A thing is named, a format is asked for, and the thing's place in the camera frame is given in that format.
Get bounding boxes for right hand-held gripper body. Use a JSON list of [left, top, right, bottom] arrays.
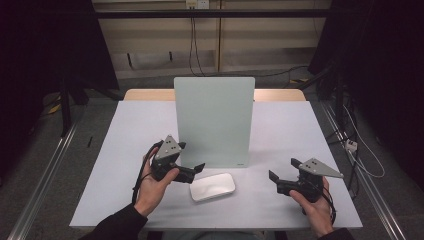
[[288, 157, 344, 204]]

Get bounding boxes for black metal stand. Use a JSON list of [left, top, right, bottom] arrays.
[[59, 79, 73, 138]]

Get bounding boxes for person's left hand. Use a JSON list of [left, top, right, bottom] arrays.
[[133, 146, 180, 218]]

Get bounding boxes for white cable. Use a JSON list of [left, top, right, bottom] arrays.
[[343, 104, 386, 179]]

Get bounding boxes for metal floor rail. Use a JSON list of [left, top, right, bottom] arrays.
[[6, 123, 79, 240], [319, 101, 408, 240]]

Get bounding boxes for black horizontal crossbar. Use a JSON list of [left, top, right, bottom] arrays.
[[94, 9, 331, 19]]

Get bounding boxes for white board eraser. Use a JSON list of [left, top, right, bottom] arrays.
[[189, 172, 237, 203]]

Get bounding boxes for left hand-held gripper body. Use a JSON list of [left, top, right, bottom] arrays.
[[150, 134, 183, 183]]

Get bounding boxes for pale green glass whiteboard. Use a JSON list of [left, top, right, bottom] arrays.
[[173, 76, 256, 169]]

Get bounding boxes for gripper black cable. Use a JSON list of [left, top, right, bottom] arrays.
[[313, 186, 337, 225], [131, 139, 164, 204]]

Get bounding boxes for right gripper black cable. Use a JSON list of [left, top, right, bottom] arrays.
[[313, 186, 337, 225]]

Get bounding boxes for white table cover sheet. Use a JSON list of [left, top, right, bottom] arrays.
[[69, 100, 364, 231]]

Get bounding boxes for black curtain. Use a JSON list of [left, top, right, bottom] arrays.
[[308, 0, 424, 191], [0, 0, 119, 168]]

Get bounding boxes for person's right hand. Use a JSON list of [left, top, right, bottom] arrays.
[[289, 176, 336, 238]]

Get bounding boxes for white wall socket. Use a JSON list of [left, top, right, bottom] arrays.
[[185, 0, 210, 10]]

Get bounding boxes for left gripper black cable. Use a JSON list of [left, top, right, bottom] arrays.
[[131, 139, 164, 204]]

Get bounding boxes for black hanging cables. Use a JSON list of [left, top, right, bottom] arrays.
[[188, 16, 208, 78]]

